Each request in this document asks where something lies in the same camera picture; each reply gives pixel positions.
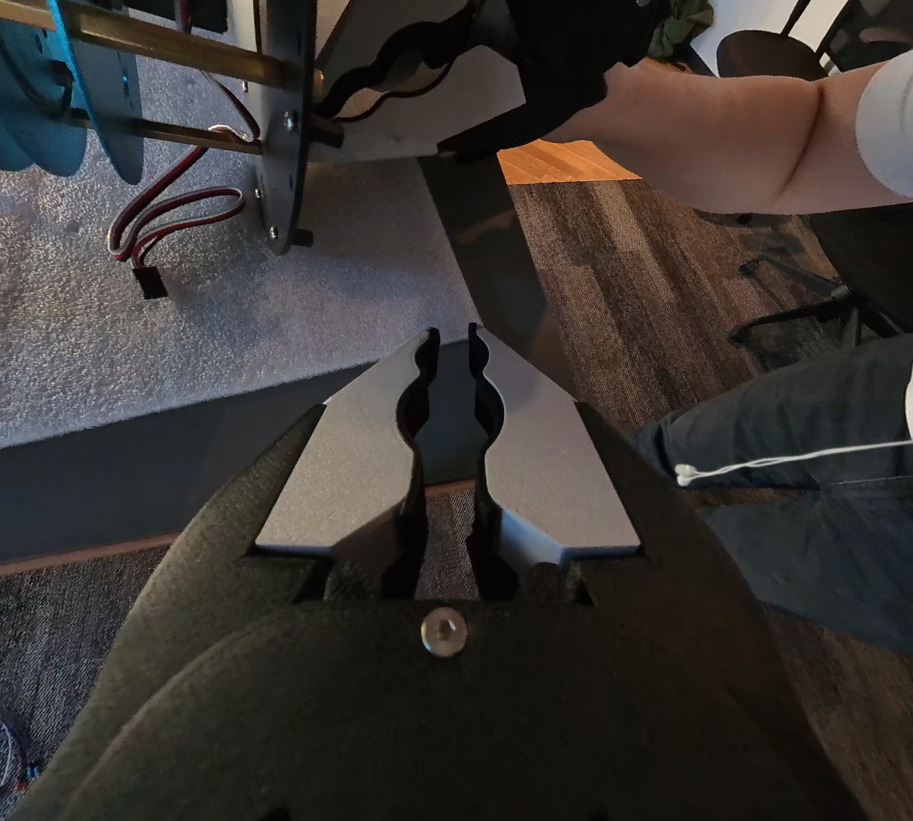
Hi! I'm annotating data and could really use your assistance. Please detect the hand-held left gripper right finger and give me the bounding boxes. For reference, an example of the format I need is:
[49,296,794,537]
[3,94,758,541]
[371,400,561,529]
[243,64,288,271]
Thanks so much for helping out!
[467,323,643,599]

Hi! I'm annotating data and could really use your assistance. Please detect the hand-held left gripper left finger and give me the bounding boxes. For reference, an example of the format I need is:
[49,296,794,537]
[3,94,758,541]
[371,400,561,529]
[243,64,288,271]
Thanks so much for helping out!
[255,327,442,599]

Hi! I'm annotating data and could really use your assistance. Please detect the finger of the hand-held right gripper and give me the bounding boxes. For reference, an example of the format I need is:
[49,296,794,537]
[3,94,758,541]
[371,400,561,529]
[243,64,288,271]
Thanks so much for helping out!
[312,0,479,103]
[324,43,529,164]

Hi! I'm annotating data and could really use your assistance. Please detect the blue and black toy robot arm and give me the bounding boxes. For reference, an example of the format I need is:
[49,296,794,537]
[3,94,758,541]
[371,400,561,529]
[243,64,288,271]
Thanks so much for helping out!
[0,0,347,258]

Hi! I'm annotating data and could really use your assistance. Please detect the person's right forearm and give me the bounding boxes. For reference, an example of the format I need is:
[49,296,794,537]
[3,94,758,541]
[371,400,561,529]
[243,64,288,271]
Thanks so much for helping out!
[542,54,874,217]

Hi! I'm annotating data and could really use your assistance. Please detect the dark desk with wooden edge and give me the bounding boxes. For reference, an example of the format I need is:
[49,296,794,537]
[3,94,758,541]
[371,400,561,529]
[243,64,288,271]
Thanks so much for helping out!
[0,154,579,576]

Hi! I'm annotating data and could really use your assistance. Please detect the green cloth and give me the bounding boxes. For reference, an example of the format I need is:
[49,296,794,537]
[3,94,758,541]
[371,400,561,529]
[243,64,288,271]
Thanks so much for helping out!
[648,0,714,60]

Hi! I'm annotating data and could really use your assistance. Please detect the grey foam mat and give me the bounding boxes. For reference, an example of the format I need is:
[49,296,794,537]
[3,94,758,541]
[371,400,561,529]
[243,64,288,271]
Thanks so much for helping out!
[0,47,480,451]

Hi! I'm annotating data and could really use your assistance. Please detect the black mesh office chair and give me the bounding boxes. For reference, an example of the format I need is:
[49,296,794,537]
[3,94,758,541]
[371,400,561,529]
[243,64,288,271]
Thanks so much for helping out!
[717,0,913,80]

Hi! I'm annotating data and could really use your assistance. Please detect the person's dark pants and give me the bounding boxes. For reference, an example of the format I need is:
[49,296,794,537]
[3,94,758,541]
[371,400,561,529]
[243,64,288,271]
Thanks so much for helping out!
[628,336,913,654]

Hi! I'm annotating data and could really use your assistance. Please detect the white drawstring cord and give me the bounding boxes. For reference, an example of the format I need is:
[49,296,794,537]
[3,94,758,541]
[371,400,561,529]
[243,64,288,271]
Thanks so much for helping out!
[674,439,913,487]

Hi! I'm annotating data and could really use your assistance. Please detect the short red servo cable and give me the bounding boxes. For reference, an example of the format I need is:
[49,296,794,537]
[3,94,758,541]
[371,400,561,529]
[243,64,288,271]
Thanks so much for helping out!
[107,187,247,301]

